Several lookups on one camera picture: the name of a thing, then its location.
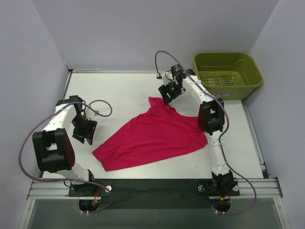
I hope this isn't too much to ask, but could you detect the pink t shirt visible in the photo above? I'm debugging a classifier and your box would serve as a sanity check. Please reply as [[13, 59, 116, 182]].
[[92, 97, 208, 171]]

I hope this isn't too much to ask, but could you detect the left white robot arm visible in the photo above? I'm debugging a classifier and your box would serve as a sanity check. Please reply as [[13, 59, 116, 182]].
[[32, 95, 110, 197]]

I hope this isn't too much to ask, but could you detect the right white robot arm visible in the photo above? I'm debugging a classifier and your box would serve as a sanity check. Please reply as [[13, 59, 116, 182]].
[[156, 64, 239, 199]]

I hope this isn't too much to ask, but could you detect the olive green plastic basin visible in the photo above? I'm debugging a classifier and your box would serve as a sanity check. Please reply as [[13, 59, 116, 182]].
[[193, 52, 263, 100]]

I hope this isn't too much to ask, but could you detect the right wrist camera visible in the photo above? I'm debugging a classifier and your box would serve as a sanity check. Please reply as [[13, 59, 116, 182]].
[[156, 71, 174, 84]]

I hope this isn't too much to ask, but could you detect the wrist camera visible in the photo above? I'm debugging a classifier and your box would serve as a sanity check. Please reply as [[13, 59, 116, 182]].
[[156, 71, 174, 84], [83, 108, 99, 120]]

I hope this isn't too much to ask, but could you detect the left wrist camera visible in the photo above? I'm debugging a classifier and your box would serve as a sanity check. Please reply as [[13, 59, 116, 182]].
[[83, 108, 99, 120]]

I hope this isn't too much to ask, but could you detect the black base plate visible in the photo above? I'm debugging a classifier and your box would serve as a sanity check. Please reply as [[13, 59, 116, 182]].
[[68, 179, 240, 211]]

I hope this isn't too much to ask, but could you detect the aluminium front rail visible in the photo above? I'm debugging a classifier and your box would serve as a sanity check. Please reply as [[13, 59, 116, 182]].
[[27, 178, 283, 199]]

